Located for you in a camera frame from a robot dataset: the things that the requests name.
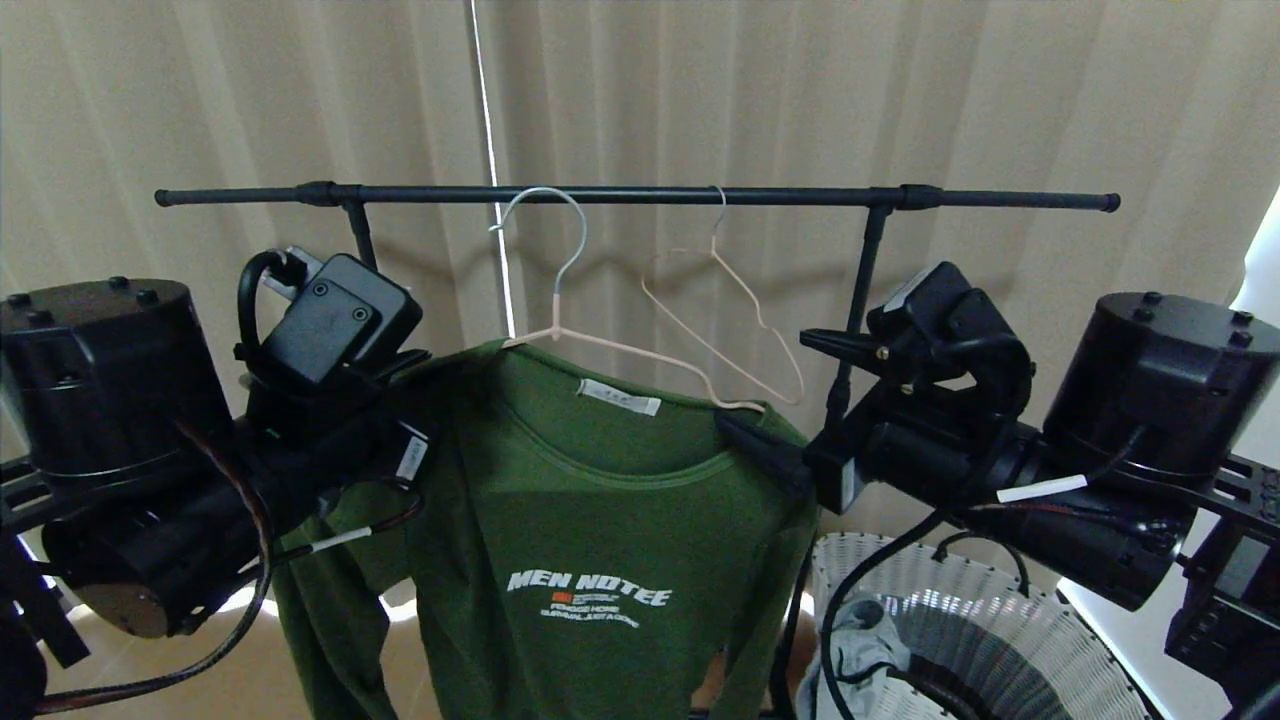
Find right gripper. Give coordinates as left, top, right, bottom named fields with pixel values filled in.
left=803, top=415, right=1196, bottom=613

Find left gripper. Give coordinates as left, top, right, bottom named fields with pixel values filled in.
left=45, top=385, right=434, bottom=643

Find pale grey shorts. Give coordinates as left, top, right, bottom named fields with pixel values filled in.
left=798, top=595, right=938, bottom=720

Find green long-sleeved shirt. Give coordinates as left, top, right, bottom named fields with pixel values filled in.
left=272, top=340, right=823, bottom=720

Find pink clothes hanger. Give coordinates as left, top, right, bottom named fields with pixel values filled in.
left=640, top=185, right=807, bottom=407
left=488, top=186, right=768, bottom=414

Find white laundry basket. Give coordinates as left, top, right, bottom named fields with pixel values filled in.
left=810, top=530, right=1153, bottom=720

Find black clothes rack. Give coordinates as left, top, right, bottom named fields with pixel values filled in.
left=155, top=182, right=1121, bottom=720

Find beige curtain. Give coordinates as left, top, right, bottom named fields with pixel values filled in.
left=0, top=0, right=1280, bottom=611

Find black cable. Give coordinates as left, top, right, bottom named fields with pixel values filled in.
left=35, top=420, right=279, bottom=717
left=818, top=335, right=1036, bottom=720
left=933, top=530, right=1031, bottom=598

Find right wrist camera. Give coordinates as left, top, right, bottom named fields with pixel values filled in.
left=800, top=262, right=1036, bottom=411

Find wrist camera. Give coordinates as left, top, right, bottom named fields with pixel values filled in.
left=800, top=262, right=1036, bottom=411
left=237, top=250, right=424, bottom=393

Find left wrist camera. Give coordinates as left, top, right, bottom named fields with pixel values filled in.
left=237, top=250, right=424, bottom=393

